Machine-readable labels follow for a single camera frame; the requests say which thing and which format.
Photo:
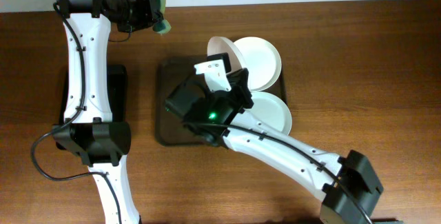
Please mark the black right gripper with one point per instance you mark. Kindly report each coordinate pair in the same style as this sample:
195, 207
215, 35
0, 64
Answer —
242, 88

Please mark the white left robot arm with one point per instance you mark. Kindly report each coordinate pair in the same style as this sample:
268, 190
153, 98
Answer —
87, 25

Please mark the pale green plastic plate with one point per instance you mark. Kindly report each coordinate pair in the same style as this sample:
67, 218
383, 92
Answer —
272, 110

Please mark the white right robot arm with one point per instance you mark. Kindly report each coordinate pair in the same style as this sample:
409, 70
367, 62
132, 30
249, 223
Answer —
347, 187

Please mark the black plastic tray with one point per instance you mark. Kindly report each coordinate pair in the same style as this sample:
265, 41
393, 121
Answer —
100, 136

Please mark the cream plastic plate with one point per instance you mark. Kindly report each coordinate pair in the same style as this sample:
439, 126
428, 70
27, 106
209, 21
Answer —
262, 60

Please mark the green yellow sponge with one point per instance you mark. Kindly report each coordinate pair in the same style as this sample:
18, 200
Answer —
162, 26

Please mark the dark brown serving tray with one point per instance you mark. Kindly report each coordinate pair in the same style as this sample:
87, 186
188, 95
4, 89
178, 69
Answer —
169, 89

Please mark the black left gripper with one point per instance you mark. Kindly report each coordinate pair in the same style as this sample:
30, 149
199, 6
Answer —
153, 10

